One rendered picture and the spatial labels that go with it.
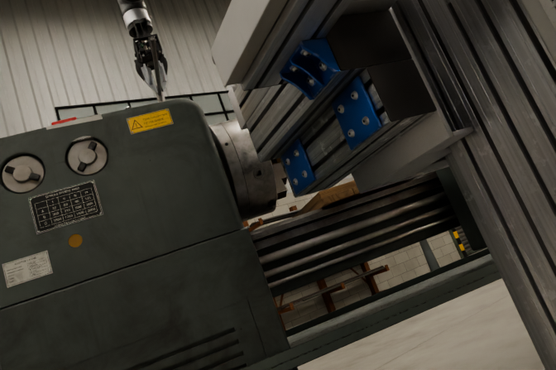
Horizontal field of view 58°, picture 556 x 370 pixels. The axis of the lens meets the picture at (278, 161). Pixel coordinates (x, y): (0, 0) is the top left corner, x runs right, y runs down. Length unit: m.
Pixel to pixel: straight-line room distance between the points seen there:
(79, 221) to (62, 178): 0.11
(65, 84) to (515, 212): 8.76
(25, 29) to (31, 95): 1.28
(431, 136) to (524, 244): 0.20
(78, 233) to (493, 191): 0.90
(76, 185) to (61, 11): 8.88
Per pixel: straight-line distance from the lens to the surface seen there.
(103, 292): 1.24
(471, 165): 0.84
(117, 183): 1.29
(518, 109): 0.77
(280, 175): 1.55
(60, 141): 1.34
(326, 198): 1.42
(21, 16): 9.96
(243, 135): 1.46
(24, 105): 8.97
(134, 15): 1.59
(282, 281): 1.37
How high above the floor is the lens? 0.68
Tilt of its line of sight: 14 degrees up
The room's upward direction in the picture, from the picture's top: 21 degrees counter-clockwise
